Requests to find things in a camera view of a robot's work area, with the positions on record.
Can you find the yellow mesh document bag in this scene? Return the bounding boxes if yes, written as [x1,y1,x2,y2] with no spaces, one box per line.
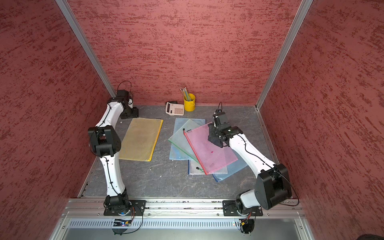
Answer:
[119,118,164,162]

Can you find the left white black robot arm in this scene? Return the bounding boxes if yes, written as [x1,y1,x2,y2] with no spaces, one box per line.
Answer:
[88,97,132,215]

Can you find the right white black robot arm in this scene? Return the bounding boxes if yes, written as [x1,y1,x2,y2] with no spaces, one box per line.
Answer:
[208,123,292,216]

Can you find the pink mesh document bag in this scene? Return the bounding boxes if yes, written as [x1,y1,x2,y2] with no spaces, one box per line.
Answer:
[184,124,238,175]

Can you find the blue mesh document bag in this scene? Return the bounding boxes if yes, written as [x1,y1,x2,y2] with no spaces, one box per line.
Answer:
[213,151,248,182]

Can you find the green mesh document bag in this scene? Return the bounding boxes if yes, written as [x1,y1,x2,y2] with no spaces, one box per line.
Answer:
[167,119,208,173]

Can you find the white mesh document bag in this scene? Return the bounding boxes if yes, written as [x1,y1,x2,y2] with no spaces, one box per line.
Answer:
[188,160,228,175]

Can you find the light blue document bag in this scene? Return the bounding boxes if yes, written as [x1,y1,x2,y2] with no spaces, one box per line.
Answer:
[168,117,207,161]

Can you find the yellow pen cup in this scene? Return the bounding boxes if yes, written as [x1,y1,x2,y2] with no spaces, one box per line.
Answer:
[184,94,196,112]

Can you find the pink desk calculator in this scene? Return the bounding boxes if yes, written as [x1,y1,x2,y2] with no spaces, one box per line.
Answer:
[165,102,185,116]

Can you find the coloured pencils bundle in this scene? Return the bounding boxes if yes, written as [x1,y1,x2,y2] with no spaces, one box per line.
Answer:
[181,88,192,102]

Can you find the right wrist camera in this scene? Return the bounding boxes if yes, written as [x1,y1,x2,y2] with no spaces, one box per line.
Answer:
[213,112,228,127]

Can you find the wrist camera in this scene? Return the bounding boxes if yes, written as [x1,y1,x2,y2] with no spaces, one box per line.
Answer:
[213,112,228,127]
[115,90,134,106]

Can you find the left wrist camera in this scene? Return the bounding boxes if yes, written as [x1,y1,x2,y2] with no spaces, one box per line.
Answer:
[115,90,134,106]

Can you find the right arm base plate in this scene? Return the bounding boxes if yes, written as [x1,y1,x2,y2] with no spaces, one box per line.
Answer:
[222,200,263,217]

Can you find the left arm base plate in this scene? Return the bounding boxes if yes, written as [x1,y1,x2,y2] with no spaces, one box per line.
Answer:
[103,200,147,217]

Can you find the left aluminium corner post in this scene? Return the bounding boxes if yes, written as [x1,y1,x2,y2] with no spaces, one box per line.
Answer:
[56,0,116,98]

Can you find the aluminium corner post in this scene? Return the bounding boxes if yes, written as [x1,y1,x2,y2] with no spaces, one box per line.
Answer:
[56,0,116,98]
[255,0,313,112]

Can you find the aluminium front rail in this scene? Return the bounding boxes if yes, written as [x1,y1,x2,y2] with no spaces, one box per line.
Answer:
[51,198,314,240]

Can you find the right aluminium corner post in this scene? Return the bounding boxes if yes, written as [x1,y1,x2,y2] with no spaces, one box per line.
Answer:
[255,0,313,112]

